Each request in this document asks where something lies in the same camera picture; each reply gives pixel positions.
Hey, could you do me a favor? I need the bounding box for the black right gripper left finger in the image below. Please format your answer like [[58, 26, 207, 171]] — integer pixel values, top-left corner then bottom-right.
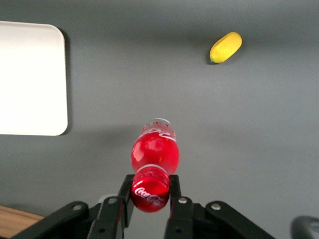
[[12, 175, 136, 239]]

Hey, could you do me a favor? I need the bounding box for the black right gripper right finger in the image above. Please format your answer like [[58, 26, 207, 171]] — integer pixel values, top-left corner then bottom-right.
[[164, 175, 275, 239]]

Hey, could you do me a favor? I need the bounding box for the red coca-cola bottle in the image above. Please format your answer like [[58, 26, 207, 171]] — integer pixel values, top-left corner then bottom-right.
[[131, 118, 180, 213]]

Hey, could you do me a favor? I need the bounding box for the white rectangular tray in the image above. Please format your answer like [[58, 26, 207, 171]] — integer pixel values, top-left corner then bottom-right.
[[0, 21, 69, 136]]

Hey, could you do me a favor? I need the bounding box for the yellow toy banana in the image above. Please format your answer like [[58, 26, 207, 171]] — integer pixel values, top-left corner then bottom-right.
[[209, 31, 243, 64]]

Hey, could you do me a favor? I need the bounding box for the thick black cable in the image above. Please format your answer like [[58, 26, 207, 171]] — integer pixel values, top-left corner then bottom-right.
[[291, 215, 319, 239]]

